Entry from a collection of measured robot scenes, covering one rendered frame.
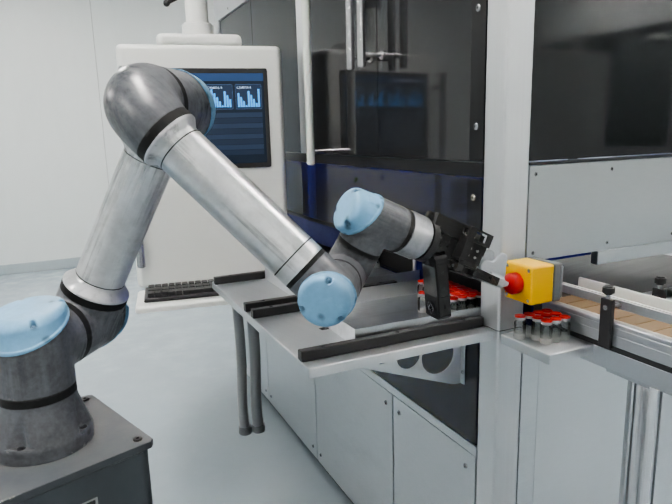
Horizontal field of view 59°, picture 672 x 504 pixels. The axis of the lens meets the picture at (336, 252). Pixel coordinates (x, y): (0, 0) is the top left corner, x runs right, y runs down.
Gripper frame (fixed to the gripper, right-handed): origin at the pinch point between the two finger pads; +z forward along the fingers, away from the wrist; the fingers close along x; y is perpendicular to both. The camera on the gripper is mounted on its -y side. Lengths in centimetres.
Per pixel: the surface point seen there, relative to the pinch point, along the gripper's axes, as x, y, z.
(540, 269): -3.7, 5.2, 3.9
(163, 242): 110, -22, -36
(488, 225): 9.2, 10.5, 0.1
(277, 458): 124, -92, 39
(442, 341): 7.0, -13.7, -2.1
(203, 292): 90, -31, -24
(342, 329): 17.6, -18.7, -17.4
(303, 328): 27.0, -22.3, -20.7
